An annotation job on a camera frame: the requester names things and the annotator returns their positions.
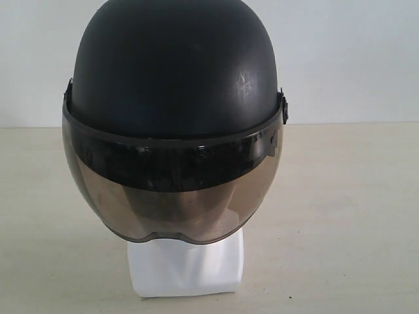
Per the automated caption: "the black helmet with tinted visor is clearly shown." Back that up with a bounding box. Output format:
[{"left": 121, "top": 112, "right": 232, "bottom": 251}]
[{"left": 62, "top": 1, "right": 287, "bottom": 245}]

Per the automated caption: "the white mannequin head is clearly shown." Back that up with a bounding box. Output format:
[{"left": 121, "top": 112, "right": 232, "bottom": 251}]
[{"left": 126, "top": 183, "right": 245, "bottom": 290}]

